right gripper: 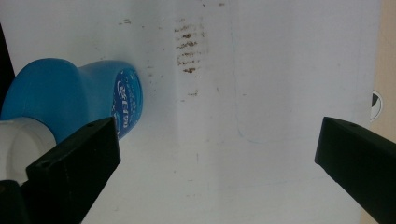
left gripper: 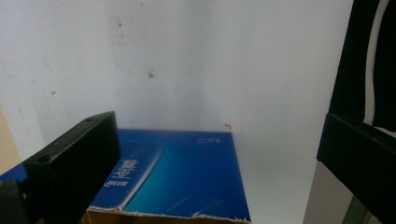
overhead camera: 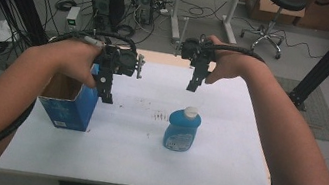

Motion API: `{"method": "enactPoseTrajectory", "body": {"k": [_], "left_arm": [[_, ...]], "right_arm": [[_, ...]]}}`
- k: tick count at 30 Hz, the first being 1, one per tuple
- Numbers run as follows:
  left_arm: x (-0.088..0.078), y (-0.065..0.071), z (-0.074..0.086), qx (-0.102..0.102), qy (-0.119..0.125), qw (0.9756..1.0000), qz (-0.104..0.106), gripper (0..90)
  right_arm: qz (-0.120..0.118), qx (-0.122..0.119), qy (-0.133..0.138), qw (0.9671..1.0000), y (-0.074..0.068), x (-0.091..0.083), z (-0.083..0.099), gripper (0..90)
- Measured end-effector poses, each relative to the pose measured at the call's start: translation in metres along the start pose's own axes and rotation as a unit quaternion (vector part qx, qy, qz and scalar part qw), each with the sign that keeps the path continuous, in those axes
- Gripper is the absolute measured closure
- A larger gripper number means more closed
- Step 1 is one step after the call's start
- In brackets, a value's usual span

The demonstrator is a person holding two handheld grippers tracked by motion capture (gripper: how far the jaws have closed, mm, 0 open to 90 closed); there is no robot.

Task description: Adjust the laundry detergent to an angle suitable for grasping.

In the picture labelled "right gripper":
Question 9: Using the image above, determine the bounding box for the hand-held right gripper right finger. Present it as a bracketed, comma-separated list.
[314, 116, 396, 224]

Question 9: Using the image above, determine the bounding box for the round black-white sticker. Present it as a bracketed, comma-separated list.
[370, 90, 384, 122]

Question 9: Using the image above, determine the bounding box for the blue bottle with white cap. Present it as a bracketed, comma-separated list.
[0, 57, 144, 185]

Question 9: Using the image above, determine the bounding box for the white board sheet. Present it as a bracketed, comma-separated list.
[0, 0, 382, 224]

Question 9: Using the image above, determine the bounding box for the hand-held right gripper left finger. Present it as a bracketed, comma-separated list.
[20, 116, 121, 224]

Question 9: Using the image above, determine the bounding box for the light wooden table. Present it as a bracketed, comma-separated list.
[359, 0, 396, 224]

